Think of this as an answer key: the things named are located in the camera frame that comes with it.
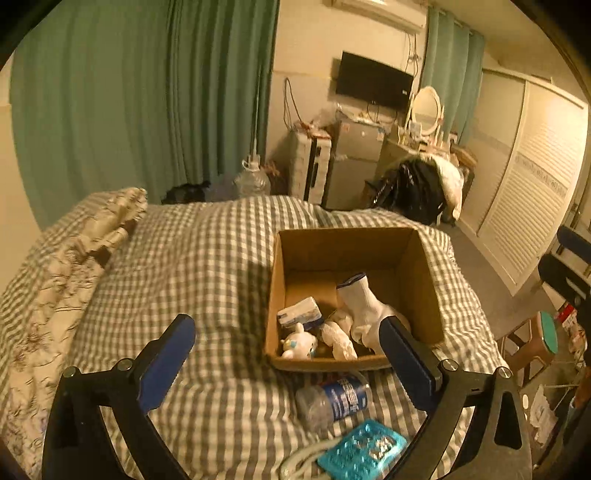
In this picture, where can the dressing table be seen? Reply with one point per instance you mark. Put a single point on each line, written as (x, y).
(397, 147)

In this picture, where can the black plastic bag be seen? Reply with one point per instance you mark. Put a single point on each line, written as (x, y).
(411, 189)

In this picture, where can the white plastic bag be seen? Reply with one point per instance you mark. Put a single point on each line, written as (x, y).
(542, 413)

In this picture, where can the stool with teal seat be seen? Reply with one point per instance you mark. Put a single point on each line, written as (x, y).
(538, 344)

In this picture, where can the red white box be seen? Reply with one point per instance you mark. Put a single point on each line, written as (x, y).
(570, 318)

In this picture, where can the oval vanity mirror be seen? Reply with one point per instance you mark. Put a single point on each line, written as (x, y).
(427, 108)

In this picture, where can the white cloth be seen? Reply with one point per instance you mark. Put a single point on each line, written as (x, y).
(452, 184)

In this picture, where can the black wall television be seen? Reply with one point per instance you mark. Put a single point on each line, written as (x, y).
(374, 81)

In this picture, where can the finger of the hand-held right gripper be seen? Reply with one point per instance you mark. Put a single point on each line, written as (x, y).
(575, 242)
(563, 277)

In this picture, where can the wide green curtain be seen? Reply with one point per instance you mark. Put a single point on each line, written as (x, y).
(138, 92)

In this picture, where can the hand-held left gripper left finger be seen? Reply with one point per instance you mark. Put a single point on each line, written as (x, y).
(168, 357)

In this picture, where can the clear plastic bottle blue label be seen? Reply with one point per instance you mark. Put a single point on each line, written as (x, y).
(341, 397)

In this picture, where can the white air conditioner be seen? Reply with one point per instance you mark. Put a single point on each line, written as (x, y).
(383, 11)

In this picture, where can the white suitcase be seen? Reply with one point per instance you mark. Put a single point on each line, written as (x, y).
(304, 161)

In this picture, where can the brown cardboard box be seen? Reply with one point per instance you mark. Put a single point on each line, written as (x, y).
(323, 249)

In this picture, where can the crumpled white sock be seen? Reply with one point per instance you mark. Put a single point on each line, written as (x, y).
(337, 341)

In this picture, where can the white blue tissue packet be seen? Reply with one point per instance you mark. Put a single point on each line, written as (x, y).
(300, 314)

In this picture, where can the floral patterned pillow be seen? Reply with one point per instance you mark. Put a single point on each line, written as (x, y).
(55, 277)

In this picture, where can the grey small fridge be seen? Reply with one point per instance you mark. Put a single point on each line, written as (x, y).
(353, 157)

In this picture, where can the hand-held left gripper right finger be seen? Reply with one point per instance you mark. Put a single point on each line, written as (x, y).
(406, 364)

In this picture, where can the narrow green curtain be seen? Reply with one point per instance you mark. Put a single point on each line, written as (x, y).
(450, 55)

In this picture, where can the white sliding wardrobe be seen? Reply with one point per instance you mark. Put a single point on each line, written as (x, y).
(531, 175)

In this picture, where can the white plush toy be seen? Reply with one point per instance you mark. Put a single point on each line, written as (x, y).
(298, 344)

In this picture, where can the teal blister pack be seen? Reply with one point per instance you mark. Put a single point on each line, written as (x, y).
(360, 450)

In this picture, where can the large clear water jug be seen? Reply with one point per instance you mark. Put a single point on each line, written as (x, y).
(249, 182)

